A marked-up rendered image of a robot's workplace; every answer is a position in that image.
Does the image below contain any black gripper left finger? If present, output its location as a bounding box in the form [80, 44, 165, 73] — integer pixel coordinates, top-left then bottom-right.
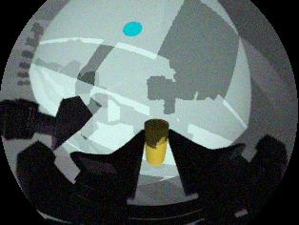
[70, 129, 146, 200]

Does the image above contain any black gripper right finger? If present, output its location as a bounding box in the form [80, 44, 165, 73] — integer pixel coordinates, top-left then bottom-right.
[168, 129, 246, 197]

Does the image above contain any yellow cylinder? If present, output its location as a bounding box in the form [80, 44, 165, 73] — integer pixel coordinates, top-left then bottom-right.
[143, 117, 169, 166]

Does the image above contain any cyan circle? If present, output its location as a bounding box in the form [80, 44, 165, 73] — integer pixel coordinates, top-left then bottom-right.
[123, 21, 142, 36]

